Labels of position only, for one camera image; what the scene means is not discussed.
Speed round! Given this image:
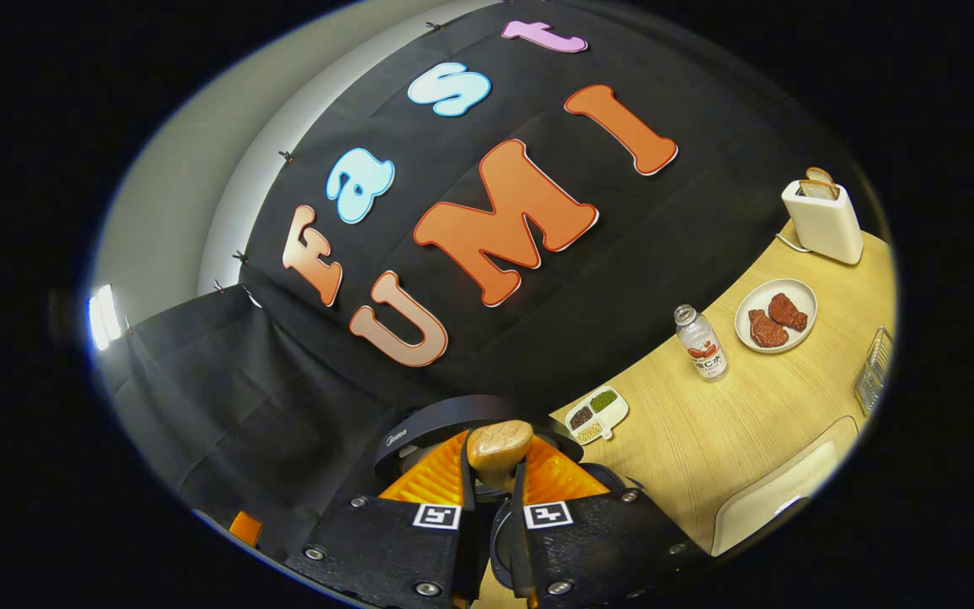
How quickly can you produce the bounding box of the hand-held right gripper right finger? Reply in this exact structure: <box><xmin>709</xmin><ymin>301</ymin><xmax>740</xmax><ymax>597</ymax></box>
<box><xmin>508</xmin><ymin>436</ymin><xmax>712</xmax><ymax>606</ymax></box>

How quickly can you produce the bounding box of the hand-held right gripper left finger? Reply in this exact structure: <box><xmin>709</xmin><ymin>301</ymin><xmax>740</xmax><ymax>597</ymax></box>
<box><xmin>283</xmin><ymin>427</ymin><xmax>481</xmax><ymax>606</ymax></box>

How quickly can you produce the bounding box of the wooden spoon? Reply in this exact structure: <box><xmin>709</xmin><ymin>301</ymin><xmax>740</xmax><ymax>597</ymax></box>
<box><xmin>465</xmin><ymin>420</ymin><xmax>535</xmax><ymax>508</ymax></box>

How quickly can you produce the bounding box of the black and silver rice cooker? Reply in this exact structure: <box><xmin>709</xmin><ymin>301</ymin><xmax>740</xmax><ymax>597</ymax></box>
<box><xmin>374</xmin><ymin>394</ymin><xmax>648</xmax><ymax>597</ymax></box>

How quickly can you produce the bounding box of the wire metal chopstick holder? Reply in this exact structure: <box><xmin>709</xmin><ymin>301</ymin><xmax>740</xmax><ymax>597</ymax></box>
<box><xmin>854</xmin><ymin>326</ymin><xmax>895</xmax><ymax>415</ymax></box>

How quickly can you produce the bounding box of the white divided bean dish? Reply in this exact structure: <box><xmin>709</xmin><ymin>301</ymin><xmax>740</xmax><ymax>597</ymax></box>
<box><xmin>564</xmin><ymin>386</ymin><xmax>630</xmax><ymax>445</ymax></box>

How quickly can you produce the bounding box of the clear drink bottle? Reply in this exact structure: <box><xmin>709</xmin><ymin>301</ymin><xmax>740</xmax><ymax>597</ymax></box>
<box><xmin>674</xmin><ymin>304</ymin><xmax>729</xmax><ymax>383</ymax></box>

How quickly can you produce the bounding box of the red meat piece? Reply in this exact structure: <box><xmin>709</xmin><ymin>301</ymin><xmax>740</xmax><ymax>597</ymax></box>
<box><xmin>768</xmin><ymin>293</ymin><xmax>809</xmax><ymax>332</ymax></box>
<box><xmin>748</xmin><ymin>309</ymin><xmax>790</xmax><ymax>348</ymax></box>

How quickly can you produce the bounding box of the white round plate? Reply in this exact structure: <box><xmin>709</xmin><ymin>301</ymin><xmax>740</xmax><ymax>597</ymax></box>
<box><xmin>735</xmin><ymin>278</ymin><xmax>818</xmax><ymax>354</ymax></box>

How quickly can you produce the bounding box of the white toaster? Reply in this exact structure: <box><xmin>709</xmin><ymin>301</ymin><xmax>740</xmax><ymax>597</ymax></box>
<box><xmin>781</xmin><ymin>179</ymin><xmax>865</xmax><ymax>266</ymax></box>

